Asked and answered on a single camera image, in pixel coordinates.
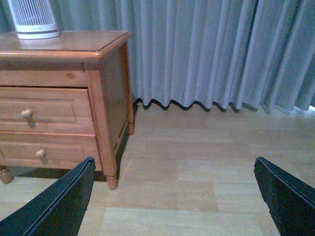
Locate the white cylindrical air purifier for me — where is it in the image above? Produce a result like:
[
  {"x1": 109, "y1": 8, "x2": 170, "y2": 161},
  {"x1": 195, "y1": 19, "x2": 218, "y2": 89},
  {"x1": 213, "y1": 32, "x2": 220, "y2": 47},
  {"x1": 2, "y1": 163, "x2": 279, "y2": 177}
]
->
[{"x1": 8, "y1": 0, "x2": 61, "y2": 40}]

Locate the wooden nightstand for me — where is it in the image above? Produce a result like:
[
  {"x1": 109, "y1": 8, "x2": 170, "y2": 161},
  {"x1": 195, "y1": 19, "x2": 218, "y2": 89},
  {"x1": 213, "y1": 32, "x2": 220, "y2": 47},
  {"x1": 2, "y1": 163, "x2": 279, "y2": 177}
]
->
[{"x1": 0, "y1": 31, "x2": 134, "y2": 190}]

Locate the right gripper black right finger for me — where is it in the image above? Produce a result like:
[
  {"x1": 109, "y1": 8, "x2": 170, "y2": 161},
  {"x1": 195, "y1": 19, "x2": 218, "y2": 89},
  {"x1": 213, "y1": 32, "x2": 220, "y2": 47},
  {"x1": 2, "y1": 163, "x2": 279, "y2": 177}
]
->
[{"x1": 254, "y1": 157, "x2": 315, "y2": 236}]

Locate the wooden drawer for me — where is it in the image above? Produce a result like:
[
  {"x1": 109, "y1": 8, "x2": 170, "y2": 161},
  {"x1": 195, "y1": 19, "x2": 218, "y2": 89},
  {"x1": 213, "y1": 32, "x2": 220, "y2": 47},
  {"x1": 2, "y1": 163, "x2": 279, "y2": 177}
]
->
[
  {"x1": 0, "y1": 87, "x2": 95, "y2": 135},
  {"x1": 0, "y1": 132, "x2": 102, "y2": 171}
]

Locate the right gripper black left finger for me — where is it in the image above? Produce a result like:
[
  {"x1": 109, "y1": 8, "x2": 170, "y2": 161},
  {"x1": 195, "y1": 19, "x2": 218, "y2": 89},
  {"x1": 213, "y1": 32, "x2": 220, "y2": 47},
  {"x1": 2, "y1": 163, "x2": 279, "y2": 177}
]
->
[{"x1": 0, "y1": 157, "x2": 95, "y2": 236}]

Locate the grey-green curtain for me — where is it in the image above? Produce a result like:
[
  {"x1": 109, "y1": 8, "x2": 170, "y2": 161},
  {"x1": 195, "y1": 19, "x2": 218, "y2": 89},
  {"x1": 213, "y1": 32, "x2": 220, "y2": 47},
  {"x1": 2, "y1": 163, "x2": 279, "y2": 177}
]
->
[{"x1": 0, "y1": 0, "x2": 315, "y2": 116}]

